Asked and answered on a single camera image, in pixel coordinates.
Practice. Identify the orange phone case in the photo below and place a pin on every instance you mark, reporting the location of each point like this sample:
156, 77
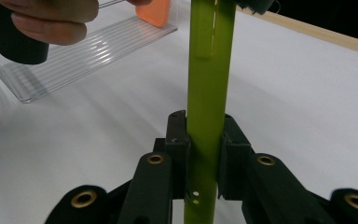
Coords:
154, 14

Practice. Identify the white table mat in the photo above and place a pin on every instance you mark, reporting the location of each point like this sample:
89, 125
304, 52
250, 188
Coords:
292, 109

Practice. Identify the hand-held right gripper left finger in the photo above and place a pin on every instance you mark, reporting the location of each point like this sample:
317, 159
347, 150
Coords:
178, 146

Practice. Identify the clear acrylic rack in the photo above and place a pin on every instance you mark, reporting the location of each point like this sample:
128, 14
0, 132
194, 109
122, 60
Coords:
74, 59

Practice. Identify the wooden table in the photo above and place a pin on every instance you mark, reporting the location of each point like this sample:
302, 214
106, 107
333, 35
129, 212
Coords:
323, 34

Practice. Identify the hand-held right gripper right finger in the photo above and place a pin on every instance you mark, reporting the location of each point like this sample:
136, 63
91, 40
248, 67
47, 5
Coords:
233, 149

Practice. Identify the green cartoon phone case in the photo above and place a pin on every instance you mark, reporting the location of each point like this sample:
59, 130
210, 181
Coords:
206, 93

